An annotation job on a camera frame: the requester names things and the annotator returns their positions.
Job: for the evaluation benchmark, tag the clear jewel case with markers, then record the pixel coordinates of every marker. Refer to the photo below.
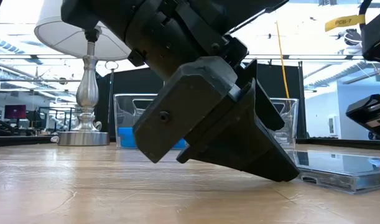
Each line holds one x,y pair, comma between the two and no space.
348,174
287,139
287,145

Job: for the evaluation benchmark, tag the dark red monitor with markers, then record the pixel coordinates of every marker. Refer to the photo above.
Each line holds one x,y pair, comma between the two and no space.
15,111

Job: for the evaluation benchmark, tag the black metal rack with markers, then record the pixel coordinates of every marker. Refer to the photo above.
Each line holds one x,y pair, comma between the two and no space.
57,109

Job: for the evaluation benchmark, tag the white wall box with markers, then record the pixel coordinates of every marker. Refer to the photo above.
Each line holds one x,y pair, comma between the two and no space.
332,124

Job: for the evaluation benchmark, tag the white shade silver table lamp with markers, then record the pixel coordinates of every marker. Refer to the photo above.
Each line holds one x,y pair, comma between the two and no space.
59,34

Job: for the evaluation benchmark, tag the backdrop stand pole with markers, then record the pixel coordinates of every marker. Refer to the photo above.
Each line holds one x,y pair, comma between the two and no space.
110,93
300,93

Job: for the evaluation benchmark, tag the blue jewel case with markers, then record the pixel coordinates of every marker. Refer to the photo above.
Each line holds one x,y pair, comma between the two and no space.
126,130
126,144
126,137

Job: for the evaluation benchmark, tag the clear plastic bin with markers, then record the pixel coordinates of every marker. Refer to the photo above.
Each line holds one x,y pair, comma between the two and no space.
289,118
124,109

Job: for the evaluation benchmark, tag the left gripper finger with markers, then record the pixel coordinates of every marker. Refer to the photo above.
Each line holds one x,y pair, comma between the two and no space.
239,140
264,102

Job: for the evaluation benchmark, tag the black backdrop curtain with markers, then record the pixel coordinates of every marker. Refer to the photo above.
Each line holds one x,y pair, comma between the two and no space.
121,81

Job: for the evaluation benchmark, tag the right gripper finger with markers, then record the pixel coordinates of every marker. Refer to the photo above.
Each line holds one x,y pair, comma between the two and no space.
360,109

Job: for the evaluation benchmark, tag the metal frame crossbar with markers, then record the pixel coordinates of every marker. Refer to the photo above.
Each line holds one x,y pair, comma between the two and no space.
317,57

